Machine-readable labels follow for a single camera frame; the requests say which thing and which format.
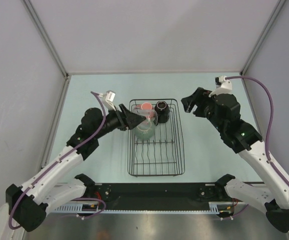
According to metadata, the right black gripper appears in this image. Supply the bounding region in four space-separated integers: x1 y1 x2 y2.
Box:
181 86 226 133

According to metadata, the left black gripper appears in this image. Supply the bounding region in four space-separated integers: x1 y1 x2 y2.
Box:
93 104 146 140

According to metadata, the tall clear faceted glass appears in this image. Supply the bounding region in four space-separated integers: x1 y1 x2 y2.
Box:
132 102 158 134

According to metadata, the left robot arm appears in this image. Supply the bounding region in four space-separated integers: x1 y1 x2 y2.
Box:
5 104 146 232

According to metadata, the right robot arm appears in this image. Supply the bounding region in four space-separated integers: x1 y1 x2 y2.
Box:
181 87 289 233

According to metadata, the green ceramic cup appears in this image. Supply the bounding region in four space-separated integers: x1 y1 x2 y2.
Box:
134 121 156 140

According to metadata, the pink mug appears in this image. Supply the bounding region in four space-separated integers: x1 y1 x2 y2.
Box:
133 102 155 120

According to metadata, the black cup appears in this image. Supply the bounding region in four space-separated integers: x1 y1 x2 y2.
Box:
154 101 170 124

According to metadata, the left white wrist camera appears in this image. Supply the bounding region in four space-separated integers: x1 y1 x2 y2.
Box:
98 90 117 111

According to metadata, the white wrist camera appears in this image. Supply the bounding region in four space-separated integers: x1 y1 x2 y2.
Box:
98 90 117 111
208 75 233 98

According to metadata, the black wire dish rack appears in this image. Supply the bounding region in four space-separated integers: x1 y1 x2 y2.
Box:
127 98 185 177

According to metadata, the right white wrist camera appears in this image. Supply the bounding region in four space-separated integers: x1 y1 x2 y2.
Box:
208 75 233 98

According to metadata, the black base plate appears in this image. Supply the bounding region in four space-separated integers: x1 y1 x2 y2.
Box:
83 183 238 211

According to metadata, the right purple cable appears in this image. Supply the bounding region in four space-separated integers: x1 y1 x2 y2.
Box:
225 75 289 232

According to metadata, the purple cable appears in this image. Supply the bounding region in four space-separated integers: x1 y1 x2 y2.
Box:
8 91 108 230
225 75 289 232

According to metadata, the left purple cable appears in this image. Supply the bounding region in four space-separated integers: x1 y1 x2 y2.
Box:
8 91 108 230

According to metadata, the white slotted cable duct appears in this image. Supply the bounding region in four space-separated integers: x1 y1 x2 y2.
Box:
51 203 233 215

